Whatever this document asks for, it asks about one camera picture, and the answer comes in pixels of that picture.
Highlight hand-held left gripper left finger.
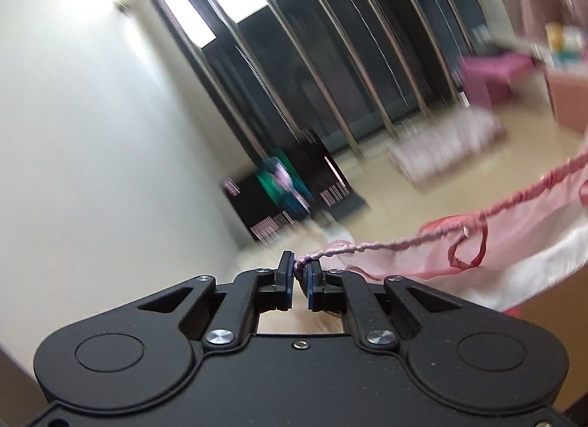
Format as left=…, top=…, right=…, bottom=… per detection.
left=137, top=250, right=295, bottom=348

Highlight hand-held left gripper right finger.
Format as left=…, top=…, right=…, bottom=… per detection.
left=305, top=261, right=463, bottom=349

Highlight colourful small containers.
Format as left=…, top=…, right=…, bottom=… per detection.
left=543, top=22, right=588, bottom=70

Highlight metal window railing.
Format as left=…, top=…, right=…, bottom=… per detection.
left=124, top=0, right=490, bottom=171

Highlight pink cabinet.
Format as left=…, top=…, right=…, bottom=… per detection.
left=546, top=71, right=588, bottom=136

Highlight pink sheer skirt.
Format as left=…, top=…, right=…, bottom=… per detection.
left=294, top=144, right=588, bottom=314

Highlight fluffy pink rug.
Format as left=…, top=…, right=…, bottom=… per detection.
left=390, top=110, right=508, bottom=186

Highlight pink stool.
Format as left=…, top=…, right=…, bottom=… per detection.
left=459, top=51, right=545, bottom=108

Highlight black printed box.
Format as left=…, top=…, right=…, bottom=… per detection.
left=221, top=130, right=368, bottom=244

